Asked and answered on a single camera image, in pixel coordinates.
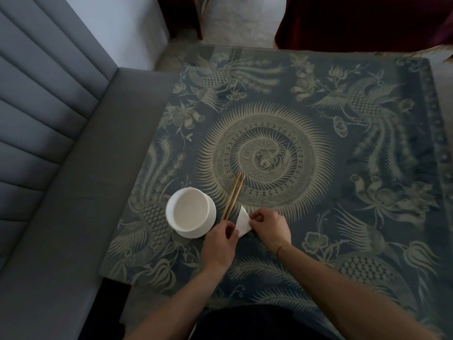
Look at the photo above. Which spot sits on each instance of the person's black clothing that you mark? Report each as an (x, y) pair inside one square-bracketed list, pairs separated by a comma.
[(262, 323)]

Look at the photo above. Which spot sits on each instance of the thin brown wrist band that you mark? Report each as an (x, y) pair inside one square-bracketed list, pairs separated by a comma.
[(278, 250)]

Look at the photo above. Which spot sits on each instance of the person's right hand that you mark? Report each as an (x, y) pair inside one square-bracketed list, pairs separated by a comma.
[(270, 228)]

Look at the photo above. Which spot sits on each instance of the dark table leg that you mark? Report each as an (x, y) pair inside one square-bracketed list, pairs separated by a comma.
[(106, 311)]

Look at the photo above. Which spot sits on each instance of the person's left forearm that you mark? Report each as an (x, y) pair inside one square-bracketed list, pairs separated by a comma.
[(173, 304)]

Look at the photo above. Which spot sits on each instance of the grey upholstered sofa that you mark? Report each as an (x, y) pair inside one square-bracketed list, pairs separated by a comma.
[(63, 173)]

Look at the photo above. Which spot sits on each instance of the white saucer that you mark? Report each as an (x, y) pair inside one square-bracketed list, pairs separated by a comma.
[(211, 217)]

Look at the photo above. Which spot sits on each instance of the dark wooden cabinet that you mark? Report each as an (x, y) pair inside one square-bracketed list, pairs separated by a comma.
[(180, 15)]

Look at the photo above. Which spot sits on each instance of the white ceramic bowl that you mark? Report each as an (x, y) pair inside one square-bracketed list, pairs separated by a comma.
[(187, 210)]

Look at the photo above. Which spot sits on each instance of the blue patterned tablecloth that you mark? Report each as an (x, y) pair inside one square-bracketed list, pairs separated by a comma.
[(318, 155)]

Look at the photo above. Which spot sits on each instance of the dark red cloth table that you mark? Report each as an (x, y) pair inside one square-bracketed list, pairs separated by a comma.
[(364, 24)]

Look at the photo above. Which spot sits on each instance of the person's left hand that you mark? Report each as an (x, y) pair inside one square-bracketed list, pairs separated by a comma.
[(219, 249)]

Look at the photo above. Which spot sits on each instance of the person's right forearm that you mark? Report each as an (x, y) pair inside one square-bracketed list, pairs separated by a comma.
[(354, 300)]

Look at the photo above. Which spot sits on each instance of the white paper napkin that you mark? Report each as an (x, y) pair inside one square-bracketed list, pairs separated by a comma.
[(242, 223)]

